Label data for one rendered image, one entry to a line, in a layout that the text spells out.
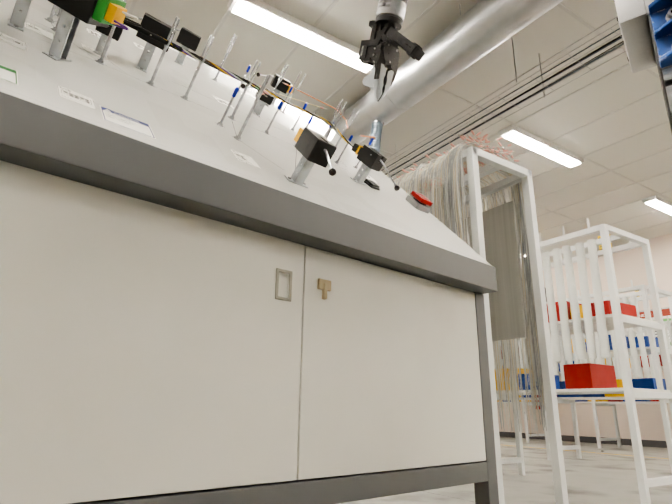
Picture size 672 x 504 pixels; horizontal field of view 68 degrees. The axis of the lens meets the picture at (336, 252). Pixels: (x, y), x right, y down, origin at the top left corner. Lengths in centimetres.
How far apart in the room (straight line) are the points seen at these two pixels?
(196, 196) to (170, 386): 27
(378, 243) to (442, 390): 37
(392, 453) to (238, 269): 47
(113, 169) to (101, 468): 38
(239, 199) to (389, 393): 48
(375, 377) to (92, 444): 51
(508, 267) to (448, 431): 109
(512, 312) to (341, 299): 123
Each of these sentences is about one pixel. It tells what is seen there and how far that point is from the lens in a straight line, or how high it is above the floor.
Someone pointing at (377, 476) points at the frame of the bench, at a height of 40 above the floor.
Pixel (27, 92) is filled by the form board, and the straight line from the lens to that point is 78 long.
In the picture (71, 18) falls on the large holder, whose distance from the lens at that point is 99.
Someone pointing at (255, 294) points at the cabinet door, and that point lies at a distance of 83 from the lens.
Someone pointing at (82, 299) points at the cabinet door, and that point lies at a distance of 72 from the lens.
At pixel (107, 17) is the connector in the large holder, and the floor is 110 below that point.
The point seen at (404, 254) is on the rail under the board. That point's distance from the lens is 105.
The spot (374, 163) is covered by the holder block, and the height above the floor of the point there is 110.
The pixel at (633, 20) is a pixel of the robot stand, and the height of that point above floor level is 103.
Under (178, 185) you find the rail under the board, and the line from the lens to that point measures 76.
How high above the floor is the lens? 51
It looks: 17 degrees up
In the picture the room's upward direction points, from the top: 1 degrees clockwise
